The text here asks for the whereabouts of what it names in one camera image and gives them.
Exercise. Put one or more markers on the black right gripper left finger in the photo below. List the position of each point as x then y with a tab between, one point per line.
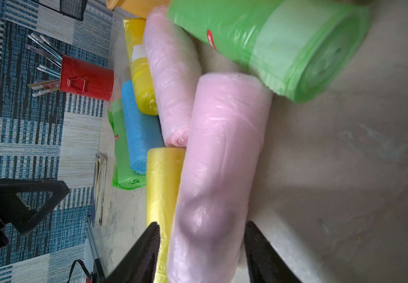
139	265

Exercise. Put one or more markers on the yellow plastic storage box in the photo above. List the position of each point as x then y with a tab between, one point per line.
139	8

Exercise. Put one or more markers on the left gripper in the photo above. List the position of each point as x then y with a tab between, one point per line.
14	210

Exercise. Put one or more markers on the green roll with label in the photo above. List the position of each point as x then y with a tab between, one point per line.
123	176

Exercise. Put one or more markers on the yellow roll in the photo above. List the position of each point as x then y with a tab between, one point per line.
164	168
139	66

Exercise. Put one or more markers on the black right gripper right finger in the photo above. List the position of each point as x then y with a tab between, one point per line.
264	263

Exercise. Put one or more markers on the pink roll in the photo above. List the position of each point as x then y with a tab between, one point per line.
226	137
175	69

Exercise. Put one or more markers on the blue trash bag roll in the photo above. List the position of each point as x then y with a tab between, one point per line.
143	131

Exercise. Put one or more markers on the red pen cup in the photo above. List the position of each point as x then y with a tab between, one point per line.
86	79

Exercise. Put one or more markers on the black mesh shelf rack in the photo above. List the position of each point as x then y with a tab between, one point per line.
74	9

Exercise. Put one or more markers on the short green roll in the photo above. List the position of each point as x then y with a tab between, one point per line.
295	47

